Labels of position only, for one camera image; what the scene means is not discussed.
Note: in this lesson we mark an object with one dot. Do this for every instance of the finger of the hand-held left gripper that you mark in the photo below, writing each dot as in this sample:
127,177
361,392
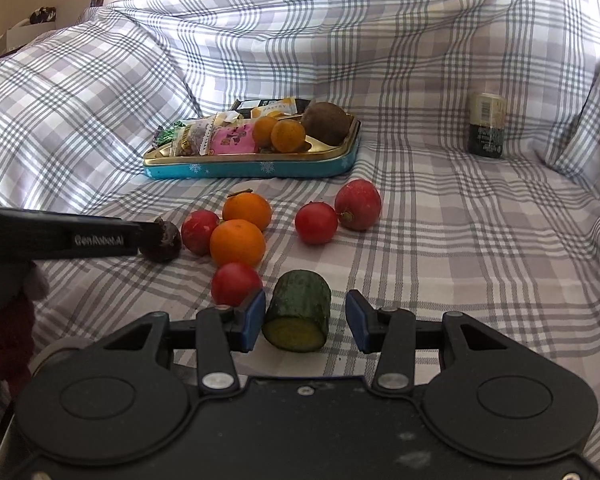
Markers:
151,235

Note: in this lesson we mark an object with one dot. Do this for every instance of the dark glass jar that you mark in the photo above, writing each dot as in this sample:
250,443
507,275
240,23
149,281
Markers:
487,125

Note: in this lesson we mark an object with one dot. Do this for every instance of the dark patterned object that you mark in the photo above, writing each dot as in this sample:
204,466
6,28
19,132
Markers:
42,14

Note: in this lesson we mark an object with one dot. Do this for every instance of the grey plaid blanket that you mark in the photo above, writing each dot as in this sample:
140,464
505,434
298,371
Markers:
430,240

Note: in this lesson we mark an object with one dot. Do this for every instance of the pink snack packet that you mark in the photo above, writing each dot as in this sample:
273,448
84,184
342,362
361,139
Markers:
232,139

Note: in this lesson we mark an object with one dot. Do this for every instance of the small orange kumquat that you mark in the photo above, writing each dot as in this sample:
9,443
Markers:
287,135
265,131

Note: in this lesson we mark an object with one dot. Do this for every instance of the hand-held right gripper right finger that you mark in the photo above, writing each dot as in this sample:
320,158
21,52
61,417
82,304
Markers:
357,320

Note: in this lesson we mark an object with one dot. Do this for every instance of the blue tin tray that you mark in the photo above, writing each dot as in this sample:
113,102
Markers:
260,167

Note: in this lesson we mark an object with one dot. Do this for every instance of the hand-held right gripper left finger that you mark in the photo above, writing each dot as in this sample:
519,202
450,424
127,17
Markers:
254,317

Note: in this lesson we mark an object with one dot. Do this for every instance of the green cucumber piece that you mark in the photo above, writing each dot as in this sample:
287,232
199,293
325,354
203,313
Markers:
297,317

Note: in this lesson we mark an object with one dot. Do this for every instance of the black snack packet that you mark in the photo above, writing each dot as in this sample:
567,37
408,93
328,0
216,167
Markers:
245,105

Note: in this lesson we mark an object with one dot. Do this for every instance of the orange tangerine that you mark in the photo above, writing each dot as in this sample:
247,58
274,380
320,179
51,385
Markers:
237,243
247,210

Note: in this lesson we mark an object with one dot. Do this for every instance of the green candy wrapper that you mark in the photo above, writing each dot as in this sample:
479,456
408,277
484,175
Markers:
166,135

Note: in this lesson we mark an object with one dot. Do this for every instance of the white cardboard box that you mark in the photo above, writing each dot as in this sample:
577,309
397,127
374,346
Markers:
25,35

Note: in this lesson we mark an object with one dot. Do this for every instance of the clear nut snack packet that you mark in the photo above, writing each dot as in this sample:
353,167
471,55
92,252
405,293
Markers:
192,137

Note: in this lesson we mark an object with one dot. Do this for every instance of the dark brown round fruit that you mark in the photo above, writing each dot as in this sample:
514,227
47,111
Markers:
166,245

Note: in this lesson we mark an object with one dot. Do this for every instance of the yellow snack packet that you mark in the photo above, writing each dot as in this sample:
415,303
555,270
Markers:
285,106

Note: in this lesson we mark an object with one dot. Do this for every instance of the brown kiwi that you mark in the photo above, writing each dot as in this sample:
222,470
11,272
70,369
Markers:
326,122

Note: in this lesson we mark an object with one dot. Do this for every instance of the red radish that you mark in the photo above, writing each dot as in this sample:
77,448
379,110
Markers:
358,204

